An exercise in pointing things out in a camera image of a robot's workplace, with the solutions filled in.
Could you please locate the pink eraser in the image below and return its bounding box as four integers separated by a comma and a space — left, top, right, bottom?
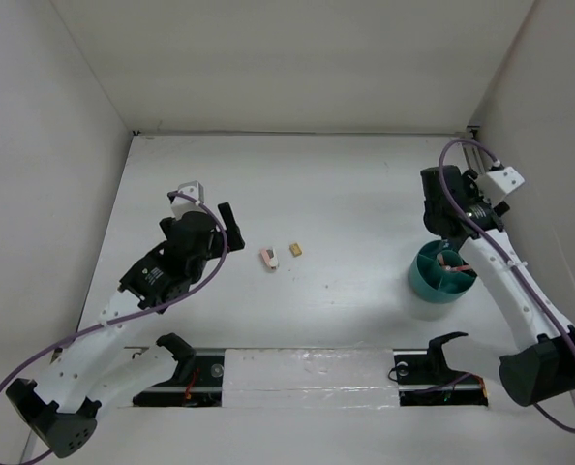
259, 247, 279, 271

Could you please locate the small yellow sharpener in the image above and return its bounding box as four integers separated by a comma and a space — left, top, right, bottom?
289, 243, 302, 256

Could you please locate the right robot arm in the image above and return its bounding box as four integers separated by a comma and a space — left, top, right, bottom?
409, 164, 575, 407

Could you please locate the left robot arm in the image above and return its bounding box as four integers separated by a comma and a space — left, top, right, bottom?
4, 194, 245, 459

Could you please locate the pink pencil in container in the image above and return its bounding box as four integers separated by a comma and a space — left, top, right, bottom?
437, 253, 471, 272

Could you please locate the teal round container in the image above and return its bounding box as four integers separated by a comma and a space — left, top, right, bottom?
408, 240, 477, 304

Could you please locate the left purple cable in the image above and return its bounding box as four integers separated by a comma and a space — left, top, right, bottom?
0, 191, 229, 465

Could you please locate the purple cable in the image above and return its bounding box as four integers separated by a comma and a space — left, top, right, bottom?
437, 139, 575, 433
0, 191, 229, 465

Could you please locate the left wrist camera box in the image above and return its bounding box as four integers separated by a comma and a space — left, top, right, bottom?
167, 180, 204, 220

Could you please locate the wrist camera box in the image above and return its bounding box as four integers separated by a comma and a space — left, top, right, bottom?
475, 166, 525, 206
167, 180, 204, 220

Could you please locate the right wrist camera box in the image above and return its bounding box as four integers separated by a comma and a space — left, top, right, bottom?
475, 166, 525, 206

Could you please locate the aluminium side rail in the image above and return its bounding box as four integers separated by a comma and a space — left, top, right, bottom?
462, 126, 492, 175

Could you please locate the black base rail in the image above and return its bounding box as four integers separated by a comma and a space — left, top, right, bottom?
133, 349, 489, 410

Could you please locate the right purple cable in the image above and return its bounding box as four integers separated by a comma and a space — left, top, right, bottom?
437, 139, 575, 433

